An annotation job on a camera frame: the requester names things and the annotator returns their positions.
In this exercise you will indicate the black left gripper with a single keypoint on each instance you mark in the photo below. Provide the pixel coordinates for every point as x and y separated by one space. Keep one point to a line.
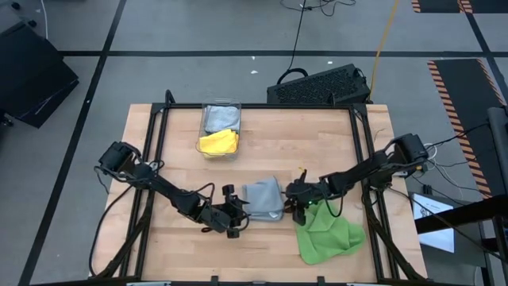
222 214

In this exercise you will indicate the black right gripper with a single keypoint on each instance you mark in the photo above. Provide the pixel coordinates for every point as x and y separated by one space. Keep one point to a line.
307 194

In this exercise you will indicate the smooth grey microfiber towel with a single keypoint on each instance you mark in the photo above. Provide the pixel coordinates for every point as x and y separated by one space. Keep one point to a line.
264 198

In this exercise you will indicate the bright green microfiber towel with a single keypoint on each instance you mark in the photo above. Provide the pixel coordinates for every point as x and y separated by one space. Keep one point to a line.
329 238

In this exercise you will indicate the yellow microfiber towel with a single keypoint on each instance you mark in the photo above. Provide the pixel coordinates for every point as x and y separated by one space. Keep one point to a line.
218 142

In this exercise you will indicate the grey waffle-weave towel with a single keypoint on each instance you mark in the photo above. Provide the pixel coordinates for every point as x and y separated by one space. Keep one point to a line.
222 118

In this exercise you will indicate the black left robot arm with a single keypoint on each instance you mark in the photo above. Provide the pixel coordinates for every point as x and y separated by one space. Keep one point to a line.
158 182

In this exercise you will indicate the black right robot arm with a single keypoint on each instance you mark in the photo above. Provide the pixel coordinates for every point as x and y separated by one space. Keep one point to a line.
377 167

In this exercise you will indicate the clear plastic bin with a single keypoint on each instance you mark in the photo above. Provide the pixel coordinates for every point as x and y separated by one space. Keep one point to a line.
218 155

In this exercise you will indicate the white printed sign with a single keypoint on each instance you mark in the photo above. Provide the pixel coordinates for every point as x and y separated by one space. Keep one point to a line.
434 238

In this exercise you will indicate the black metal beam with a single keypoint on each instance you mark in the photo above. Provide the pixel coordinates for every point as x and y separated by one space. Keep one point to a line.
456 216

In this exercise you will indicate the black orange-striped floor mat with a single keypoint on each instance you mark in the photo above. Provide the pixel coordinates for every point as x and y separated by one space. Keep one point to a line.
464 99
436 5

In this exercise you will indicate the large black case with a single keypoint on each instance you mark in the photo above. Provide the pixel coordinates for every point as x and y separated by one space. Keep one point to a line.
31 79

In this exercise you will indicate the black metal table frame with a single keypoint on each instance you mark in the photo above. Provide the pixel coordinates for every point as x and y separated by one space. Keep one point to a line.
258 106

